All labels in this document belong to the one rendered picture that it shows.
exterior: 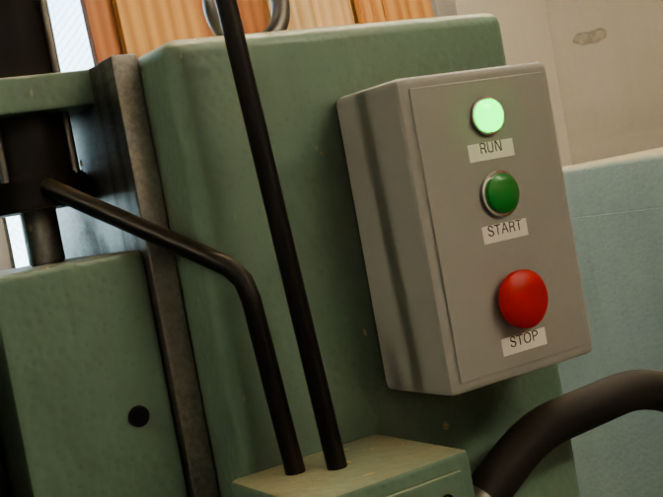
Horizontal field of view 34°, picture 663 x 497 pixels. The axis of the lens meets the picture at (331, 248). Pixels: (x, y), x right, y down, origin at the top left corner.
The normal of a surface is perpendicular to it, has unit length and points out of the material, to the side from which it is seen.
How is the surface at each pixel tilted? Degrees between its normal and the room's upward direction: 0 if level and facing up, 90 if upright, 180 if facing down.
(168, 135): 90
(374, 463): 0
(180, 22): 87
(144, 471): 90
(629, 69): 90
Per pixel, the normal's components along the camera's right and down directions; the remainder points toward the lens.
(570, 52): -0.76, 0.17
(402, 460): -0.18, -0.98
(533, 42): 0.63, -0.07
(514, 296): 0.37, -0.08
